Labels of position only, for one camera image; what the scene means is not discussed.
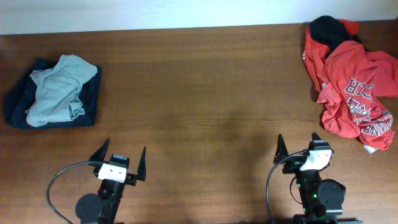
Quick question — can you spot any red soccer print t-shirt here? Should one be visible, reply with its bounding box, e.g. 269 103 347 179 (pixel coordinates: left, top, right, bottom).
302 32 397 150

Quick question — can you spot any red garment under pile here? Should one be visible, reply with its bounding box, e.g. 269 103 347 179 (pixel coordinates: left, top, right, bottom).
339 19 359 36

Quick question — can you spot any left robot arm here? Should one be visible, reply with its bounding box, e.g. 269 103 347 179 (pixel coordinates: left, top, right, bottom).
75 139 146 224

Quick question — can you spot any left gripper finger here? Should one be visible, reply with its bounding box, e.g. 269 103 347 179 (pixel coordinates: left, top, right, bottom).
137 146 146 181
88 138 110 164

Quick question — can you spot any light grey crumpled shirt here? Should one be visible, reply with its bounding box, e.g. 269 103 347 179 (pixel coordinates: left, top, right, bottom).
26 55 98 128

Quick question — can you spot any navy blue folded garment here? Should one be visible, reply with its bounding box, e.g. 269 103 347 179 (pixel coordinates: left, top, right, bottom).
4 58 101 129

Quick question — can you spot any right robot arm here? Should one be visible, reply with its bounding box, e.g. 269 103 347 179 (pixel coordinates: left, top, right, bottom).
266 133 363 224

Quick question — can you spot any black garment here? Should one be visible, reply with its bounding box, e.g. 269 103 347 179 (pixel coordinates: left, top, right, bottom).
309 16 363 58

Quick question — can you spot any left black cable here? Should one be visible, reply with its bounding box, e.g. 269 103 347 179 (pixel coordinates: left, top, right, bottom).
46 161 100 224

